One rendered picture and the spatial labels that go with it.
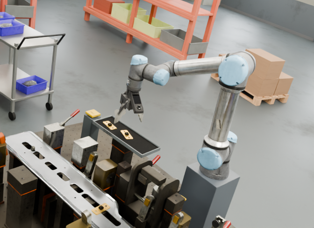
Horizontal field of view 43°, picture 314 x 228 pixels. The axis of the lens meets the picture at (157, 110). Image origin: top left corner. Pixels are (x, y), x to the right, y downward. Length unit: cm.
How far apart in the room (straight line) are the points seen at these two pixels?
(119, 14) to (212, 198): 605
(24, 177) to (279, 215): 262
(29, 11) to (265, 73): 383
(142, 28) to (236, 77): 565
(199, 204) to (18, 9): 533
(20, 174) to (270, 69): 463
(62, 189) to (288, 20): 1108
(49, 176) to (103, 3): 639
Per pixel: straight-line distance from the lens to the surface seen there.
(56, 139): 223
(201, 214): 208
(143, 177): 177
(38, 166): 201
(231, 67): 164
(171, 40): 678
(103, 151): 273
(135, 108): 190
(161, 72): 183
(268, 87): 616
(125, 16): 759
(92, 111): 221
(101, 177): 193
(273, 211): 394
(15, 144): 217
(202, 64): 186
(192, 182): 205
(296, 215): 405
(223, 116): 173
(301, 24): 1229
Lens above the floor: 218
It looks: 25 degrees down
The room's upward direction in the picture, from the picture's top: 13 degrees clockwise
